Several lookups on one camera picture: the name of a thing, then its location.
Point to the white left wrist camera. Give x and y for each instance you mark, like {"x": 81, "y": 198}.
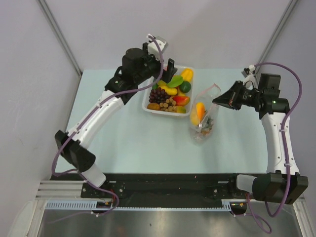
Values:
{"x": 156, "y": 43}

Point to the green leaf vegetable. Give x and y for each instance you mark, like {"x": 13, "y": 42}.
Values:
{"x": 176, "y": 81}

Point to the yellow orange mango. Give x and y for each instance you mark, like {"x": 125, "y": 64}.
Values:
{"x": 197, "y": 113}

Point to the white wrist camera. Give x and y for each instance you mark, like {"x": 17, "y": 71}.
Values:
{"x": 248, "y": 73}
{"x": 156, "y": 43}

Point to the light blue cable duct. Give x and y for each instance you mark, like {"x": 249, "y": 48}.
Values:
{"x": 98, "y": 205}

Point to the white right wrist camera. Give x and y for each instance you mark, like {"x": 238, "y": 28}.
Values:
{"x": 248, "y": 73}

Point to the aluminium frame rail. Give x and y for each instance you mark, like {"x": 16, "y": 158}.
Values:
{"x": 60, "y": 190}

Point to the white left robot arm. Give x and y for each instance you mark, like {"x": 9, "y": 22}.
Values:
{"x": 138, "y": 65}

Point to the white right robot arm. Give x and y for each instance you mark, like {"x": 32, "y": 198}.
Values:
{"x": 282, "y": 182}

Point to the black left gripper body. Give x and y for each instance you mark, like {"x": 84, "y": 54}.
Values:
{"x": 152, "y": 67}

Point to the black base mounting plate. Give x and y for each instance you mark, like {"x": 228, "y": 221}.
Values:
{"x": 214, "y": 186}

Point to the red yellow mango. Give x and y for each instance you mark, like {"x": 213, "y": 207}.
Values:
{"x": 181, "y": 100}

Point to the yellow bell pepper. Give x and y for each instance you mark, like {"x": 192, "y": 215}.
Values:
{"x": 187, "y": 74}

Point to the brown longan bunch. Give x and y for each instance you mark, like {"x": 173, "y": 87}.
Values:
{"x": 169, "y": 105}

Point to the dark purple grape bunch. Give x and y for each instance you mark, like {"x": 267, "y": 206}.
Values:
{"x": 158, "y": 96}

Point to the green lime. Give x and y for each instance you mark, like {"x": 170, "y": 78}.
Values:
{"x": 185, "y": 87}

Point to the clear zip top bag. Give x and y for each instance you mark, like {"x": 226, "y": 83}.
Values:
{"x": 206, "y": 96}

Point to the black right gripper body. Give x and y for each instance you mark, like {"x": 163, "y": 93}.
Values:
{"x": 245, "y": 97}

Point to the green orange mango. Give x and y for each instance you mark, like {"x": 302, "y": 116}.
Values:
{"x": 179, "y": 109}

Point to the orange pineapple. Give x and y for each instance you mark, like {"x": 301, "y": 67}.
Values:
{"x": 205, "y": 128}

